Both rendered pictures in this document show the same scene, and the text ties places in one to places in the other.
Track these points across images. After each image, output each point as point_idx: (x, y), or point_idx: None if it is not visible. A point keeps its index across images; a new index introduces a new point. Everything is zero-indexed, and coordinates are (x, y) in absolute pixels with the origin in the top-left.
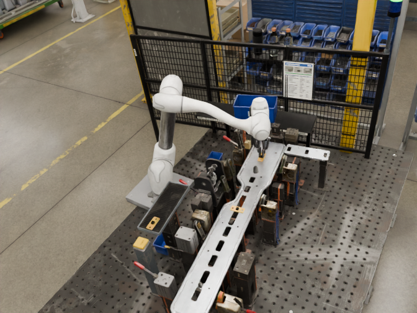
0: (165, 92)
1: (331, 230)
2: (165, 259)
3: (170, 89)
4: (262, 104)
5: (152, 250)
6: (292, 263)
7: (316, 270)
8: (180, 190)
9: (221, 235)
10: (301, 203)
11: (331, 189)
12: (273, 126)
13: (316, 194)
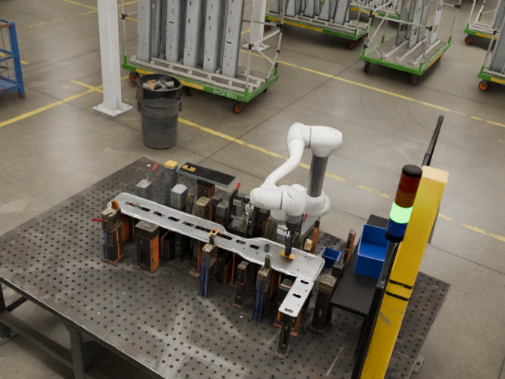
0: (301, 126)
1: (209, 343)
2: None
3: (306, 129)
4: (290, 189)
5: (172, 178)
6: (173, 303)
7: (161, 319)
8: (223, 181)
9: (185, 220)
10: (256, 325)
11: (276, 359)
12: (336, 262)
13: (269, 343)
